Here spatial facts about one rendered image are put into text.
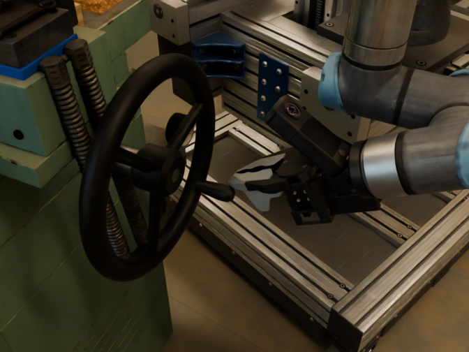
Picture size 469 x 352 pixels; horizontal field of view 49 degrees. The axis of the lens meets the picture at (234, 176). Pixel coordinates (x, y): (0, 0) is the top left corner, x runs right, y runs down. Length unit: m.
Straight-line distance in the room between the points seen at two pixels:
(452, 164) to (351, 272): 0.78
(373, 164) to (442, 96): 0.12
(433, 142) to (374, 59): 0.13
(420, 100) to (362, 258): 0.76
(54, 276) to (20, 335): 0.10
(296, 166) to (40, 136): 0.30
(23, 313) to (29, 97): 0.38
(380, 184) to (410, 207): 0.92
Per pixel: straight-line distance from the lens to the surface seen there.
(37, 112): 0.57
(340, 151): 0.65
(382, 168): 0.60
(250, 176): 0.70
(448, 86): 0.67
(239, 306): 1.49
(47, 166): 0.61
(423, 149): 0.59
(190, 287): 1.53
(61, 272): 0.87
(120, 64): 0.85
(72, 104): 0.59
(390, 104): 0.67
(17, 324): 0.84
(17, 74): 0.57
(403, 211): 1.51
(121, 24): 0.84
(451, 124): 0.60
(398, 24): 0.63
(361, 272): 1.33
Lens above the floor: 1.23
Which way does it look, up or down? 41 degrees down
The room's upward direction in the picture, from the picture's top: straight up
